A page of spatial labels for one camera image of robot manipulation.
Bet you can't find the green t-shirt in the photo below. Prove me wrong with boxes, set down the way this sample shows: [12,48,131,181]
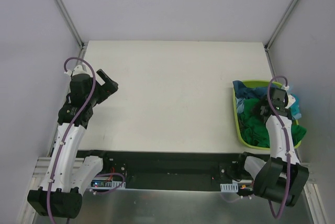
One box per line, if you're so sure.
[237,97,307,148]

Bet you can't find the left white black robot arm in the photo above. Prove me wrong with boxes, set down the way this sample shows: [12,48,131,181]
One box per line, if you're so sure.
[27,65,118,219]

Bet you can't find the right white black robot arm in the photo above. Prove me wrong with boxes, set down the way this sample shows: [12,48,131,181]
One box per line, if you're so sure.
[236,87,309,207]

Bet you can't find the lime green plastic basket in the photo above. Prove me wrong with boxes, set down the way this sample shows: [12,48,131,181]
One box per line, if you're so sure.
[232,80,302,150]

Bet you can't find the dark blue t-shirt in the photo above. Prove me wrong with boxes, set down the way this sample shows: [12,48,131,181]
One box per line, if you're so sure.
[232,80,269,103]

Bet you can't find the teal blue t-shirt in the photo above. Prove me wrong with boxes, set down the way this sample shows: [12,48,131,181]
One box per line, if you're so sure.
[282,85,302,120]

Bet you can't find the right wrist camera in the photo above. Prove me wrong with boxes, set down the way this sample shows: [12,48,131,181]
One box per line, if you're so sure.
[270,87,287,103]

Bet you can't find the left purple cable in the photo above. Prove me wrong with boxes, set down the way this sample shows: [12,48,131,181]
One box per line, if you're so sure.
[46,57,96,224]

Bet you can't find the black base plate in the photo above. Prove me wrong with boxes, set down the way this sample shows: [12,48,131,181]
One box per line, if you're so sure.
[76,150,252,192]

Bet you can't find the right white cable duct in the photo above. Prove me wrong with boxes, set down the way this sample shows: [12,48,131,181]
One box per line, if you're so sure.
[220,183,239,193]

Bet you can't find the white cable duct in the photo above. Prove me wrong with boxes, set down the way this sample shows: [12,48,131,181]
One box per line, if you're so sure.
[220,183,239,193]
[91,180,126,191]

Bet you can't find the left white cable duct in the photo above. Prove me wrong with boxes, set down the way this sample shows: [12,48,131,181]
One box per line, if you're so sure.
[91,180,126,191]

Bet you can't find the aluminium front rail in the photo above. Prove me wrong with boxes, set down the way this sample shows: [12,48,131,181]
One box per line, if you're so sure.
[31,155,87,180]

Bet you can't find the left aluminium frame post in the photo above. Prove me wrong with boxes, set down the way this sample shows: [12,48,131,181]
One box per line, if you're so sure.
[53,0,86,50]

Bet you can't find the aluminium frame post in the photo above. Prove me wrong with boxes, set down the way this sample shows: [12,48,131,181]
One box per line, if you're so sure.
[264,0,300,52]
[53,0,86,50]

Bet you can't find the right aluminium frame post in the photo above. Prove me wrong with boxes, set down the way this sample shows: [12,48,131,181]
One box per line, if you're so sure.
[264,0,300,52]

